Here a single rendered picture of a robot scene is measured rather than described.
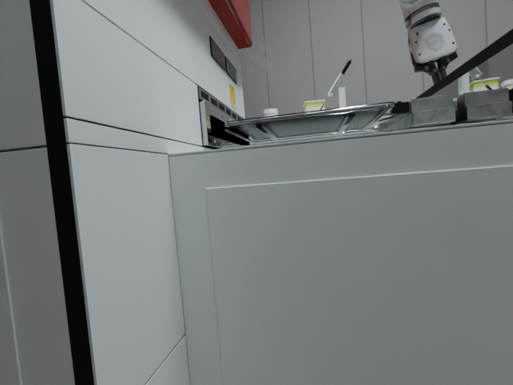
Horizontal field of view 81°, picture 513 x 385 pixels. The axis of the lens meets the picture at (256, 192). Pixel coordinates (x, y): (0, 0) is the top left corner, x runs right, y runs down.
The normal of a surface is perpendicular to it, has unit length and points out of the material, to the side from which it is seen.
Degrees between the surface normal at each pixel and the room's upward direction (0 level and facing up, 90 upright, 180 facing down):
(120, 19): 90
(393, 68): 90
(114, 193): 90
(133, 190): 90
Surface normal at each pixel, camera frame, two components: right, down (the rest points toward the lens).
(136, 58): 0.98, -0.07
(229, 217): -0.18, 0.07
